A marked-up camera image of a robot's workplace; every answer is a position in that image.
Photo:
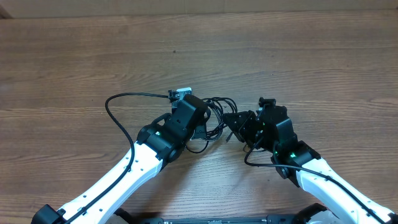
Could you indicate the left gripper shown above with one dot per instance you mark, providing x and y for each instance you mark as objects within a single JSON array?
[{"x": 201, "y": 129}]

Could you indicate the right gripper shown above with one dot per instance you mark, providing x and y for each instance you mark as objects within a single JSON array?
[{"x": 244, "y": 119}]

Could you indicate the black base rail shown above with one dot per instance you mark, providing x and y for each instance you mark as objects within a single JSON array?
[{"x": 269, "y": 219}]

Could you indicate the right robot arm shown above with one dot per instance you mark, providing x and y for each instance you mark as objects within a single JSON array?
[{"x": 306, "y": 169}]

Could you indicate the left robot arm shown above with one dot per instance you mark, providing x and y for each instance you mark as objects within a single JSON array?
[{"x": 157, "y": 145}]

